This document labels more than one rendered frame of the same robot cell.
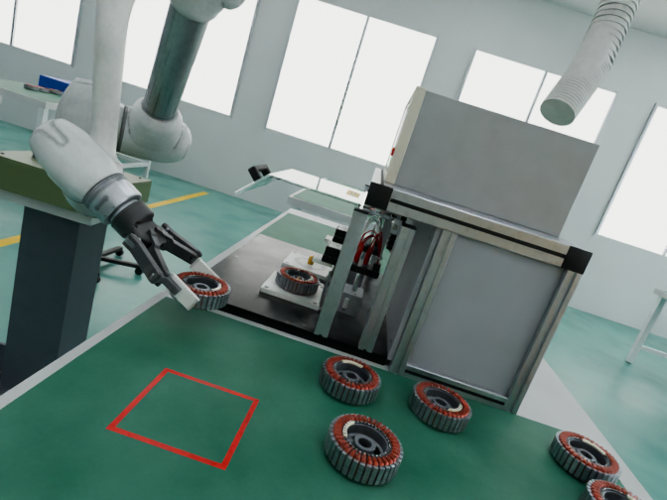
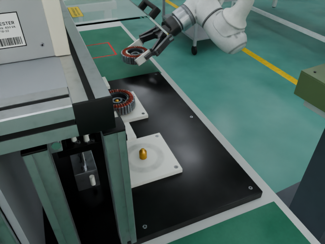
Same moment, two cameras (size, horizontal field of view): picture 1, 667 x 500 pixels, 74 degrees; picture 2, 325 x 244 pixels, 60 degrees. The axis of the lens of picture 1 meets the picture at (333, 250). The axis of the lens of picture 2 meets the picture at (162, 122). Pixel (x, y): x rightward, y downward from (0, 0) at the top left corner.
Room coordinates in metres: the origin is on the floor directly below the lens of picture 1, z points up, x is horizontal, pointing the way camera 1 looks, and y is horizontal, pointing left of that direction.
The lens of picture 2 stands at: (1.81, -0.11, 1.29)
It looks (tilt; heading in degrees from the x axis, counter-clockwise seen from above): 38 degrees down; 156
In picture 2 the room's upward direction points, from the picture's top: straight up
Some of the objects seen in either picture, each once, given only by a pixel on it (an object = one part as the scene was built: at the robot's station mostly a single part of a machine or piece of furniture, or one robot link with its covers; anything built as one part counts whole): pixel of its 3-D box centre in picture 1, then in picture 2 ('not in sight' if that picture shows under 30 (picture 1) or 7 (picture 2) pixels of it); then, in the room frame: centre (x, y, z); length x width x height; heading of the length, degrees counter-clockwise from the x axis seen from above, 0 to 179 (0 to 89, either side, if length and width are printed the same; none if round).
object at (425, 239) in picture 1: (404, 258); (18, 109); (1.19, -0.19, 0.92); 0.66 x 0.01 x 0.30; 178
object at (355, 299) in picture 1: (350, 299); not in sight; (1.08, -0.08, 0.80); 0.08 x 0.05 x 0.06; 178
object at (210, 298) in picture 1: (200, 290); (135, 54); (0.81, 0.22, 0.82); 0.11 x 0.11 x 0.04
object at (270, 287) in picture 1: (295, 289); (118, 108); (1.08, 0.06, 0.78); 0.15 x 0.15 x 0.01; 88
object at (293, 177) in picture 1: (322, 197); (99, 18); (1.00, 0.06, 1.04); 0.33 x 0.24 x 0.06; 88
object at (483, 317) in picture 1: (479, 322); not in sight; (0.86, -0.33, 0.91); 0.28 x 0.03 x 0.32; 88
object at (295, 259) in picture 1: (310, 265); (143, 158); (1.32, 0.06, 0.78); 0.15 x 0.15 x 0.01; 88
